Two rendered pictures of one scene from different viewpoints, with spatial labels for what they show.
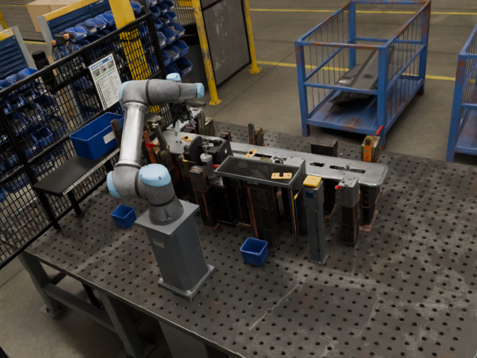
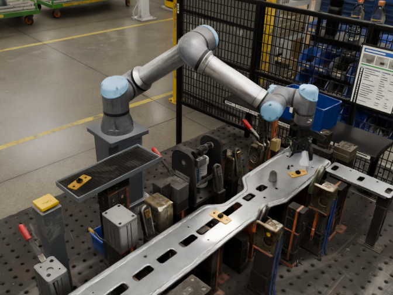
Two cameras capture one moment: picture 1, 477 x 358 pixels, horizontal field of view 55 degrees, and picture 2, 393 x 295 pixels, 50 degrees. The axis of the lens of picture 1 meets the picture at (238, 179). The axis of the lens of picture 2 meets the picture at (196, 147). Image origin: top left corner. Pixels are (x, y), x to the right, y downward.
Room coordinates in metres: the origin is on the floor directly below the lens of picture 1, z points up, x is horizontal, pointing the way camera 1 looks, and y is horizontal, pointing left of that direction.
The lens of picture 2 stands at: (2.16, -1.31, 2.01)
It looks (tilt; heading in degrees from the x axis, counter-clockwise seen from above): 30 degrees down; 97
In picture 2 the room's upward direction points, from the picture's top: 2 degrees clockwise
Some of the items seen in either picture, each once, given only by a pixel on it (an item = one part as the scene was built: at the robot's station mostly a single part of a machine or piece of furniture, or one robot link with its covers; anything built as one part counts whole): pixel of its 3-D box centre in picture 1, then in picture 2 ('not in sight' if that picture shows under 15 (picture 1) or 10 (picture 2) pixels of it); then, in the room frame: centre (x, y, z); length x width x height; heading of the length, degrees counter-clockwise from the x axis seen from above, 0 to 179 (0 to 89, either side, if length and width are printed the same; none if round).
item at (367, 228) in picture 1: (368, 197); not in sight; (1.75, -0.61, 0.84); 0.18 x 0.06 x 0.29; 145
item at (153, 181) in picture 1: (155, 182); (116, 93); (1.60, 0.34, 1.27); 0.13 x 0.12 x 0.14; 74
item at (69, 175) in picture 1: (103, 148); (300, 120); (2.46, 0.76, 1.02); 0.90 x 0.22 x 0.03; 145
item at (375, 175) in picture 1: (255, 154); (218, 221); (2.11, -0.11, 1.00); 1.38 x 0.22 x 0.02; 55
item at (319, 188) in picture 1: (315, 223); (55, 255); (1.56, -0.30, 0.92); 0.08 x 0.08 x 0.44; 55
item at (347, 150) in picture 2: (162, 143); (338, 178); (2.64, 0.44, 0.88); 0.08 x 0.08 x 0.36; 55
